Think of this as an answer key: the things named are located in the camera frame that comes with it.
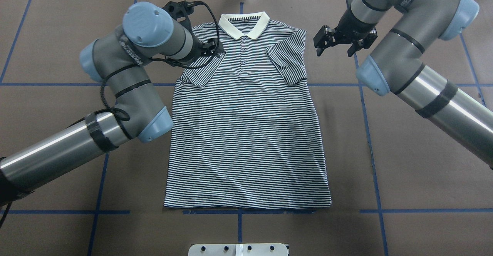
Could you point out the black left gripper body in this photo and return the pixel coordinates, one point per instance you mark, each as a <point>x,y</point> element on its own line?
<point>198,50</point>

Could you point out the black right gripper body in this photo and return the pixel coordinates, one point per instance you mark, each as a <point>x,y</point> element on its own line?
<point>352,25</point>

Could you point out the navy white striped polo shirt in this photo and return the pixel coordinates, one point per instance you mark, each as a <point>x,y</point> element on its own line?
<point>246,132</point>

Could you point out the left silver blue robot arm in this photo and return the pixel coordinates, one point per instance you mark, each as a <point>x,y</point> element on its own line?
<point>132,108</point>

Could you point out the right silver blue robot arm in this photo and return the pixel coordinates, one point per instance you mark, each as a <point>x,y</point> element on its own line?
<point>395,65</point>

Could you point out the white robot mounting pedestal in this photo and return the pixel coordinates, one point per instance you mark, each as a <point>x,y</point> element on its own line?
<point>240,249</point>

